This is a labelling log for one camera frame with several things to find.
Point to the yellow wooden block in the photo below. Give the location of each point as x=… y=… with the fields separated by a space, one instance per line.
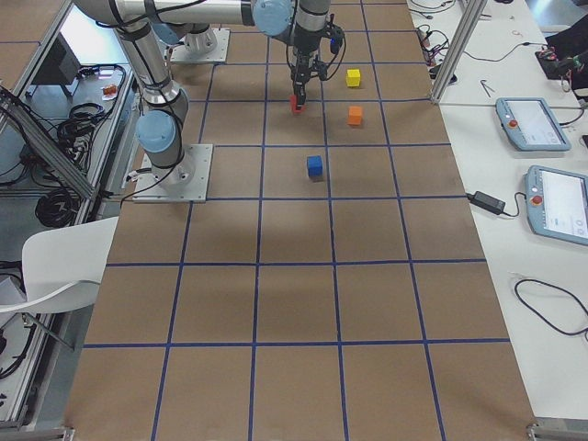
x=353 y=78

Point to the far teach pendant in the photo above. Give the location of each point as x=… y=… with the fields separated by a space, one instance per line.
x=530 y=125

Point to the orange snack packet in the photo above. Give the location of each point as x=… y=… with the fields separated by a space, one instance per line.
x=109 y=92

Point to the near teach pendant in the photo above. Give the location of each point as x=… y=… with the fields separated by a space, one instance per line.
x=556 y=204

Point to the black power adapter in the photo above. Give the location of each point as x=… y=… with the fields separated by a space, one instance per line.
x=486 y=202

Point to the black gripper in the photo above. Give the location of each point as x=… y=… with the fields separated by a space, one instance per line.
x=303 y=62

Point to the blue wooden block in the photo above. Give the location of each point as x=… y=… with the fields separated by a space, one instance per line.
x=314 y=166

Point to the aluminium frame post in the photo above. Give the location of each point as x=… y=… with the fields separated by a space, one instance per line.
x=458 y=44

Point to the teach pendant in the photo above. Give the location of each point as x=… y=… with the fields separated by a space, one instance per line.
x=530 y=125
x=556 y=204

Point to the black monitor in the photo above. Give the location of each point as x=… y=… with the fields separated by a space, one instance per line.
x=59 y=67

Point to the orange wooden block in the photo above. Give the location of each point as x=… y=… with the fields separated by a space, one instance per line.
x=355 y=116

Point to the red wooden block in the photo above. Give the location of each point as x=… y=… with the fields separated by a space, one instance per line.
x=295 y=107

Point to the white chair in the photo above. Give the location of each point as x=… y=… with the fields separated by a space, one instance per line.
x=63 y=268

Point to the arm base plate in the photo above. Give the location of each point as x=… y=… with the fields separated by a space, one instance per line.
x=188 y=182
x=209 y=46

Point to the allen key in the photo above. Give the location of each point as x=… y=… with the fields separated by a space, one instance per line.
x=485 y=87

